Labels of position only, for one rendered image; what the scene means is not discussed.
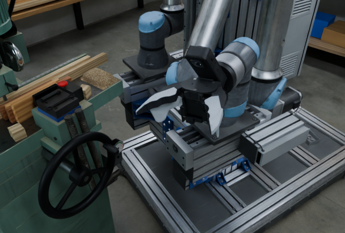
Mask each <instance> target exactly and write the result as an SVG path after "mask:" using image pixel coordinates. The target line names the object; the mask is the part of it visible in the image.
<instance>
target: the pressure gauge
mask: <svg viewBox="0 0 345 233"><path fill-rule="evenodd" d="M112 142H113V144H114V146H115V147H116V148H118V147H119V154H120V153H121V151H122V150H123V148H124V142H123V141H121V140H119V139H114V140H112Z"/></svg>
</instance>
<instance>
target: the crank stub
mask: <svg viewBox="0 0 345 233"><path fill-rule="evenodd" d="M103 148H105V149H106V150H107V151H108V152H110V153H111V154H113V155H114V156H115V155H118V154H119V149H118V148H116V147H115V146H113V145H110V144H107V143H104V144H103Z"/></svg>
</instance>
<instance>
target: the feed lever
mask: <svg viewBox="0 0 345 233"><path fill-rule="evenodd" d="M15 1H16V0H11V1H10V5H9V9H8V13H9V16H10V19H11V16H12V12H13V8H14V5H15ZM11 23H12V27H11V29H10V30H9V31H7V32H6V33H4V34H2V35H0V38H2V39H6V38H8V37H11V36H14V35H16V34H17V28H16V25H15V23H14V22H13V21H12V20H11Z"/></svg>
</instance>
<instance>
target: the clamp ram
mask: <svg viewBox="0 0 345 233"><path fill-rule="evenodd" d="M57 89H58V87H57V84H53V85H51V86H49V87H47V88H45V89H43V90H41V91H40V92H38V93H36V94H34V95H32V97H33V100H34V104H35V107H37V103H36V100H38V99H39V98H42V97H44V96H46V95H47V94H49V93H51V92H53V91H55V90H57Z"/></svg>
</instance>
